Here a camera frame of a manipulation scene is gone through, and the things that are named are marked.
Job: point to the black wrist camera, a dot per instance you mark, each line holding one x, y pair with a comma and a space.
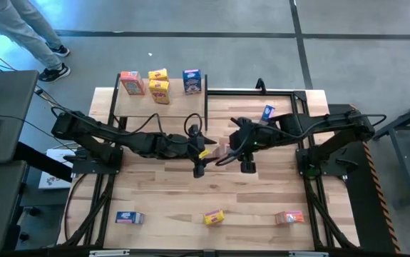
248, 166
198, 170

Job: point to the black platform hazard-striped edge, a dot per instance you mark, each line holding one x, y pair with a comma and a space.
361, 200

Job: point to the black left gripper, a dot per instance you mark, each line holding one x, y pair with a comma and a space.
188, 146

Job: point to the yellow Corn Pops cereal box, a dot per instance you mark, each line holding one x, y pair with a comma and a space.
158, 74
213, 217
159, 91

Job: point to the black frame bracket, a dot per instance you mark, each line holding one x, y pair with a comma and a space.
260, 86

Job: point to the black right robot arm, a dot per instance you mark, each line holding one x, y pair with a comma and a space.
297, 123

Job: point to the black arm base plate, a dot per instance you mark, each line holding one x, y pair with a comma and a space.
336, 167
83, 166

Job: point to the person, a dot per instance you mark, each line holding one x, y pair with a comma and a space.
15, 28

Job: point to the orange Mini Wheats cereal box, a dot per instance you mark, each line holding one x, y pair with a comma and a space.
131, 83
289, 216

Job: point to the small yellow tag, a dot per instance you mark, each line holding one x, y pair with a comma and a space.
204, 154

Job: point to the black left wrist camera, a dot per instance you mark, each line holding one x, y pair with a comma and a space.
198, 170

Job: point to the dark gray metal stand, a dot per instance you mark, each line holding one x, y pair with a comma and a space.
404, 160

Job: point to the white printed box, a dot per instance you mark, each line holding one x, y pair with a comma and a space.
53, 178

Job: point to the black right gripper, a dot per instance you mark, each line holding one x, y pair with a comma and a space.
247, 139

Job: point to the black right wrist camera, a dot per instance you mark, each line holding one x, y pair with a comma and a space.
248, 166

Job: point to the black aluminium rig frame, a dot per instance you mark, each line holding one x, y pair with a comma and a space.
254, 93

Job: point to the blue Frosted Flakes cereal box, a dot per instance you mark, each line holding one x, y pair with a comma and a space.
192, 81
268, 113
129, 217

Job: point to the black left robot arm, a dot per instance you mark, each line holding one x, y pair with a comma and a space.
137, 141

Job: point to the silver metal bracket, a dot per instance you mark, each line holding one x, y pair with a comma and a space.
308, 253
109, 253

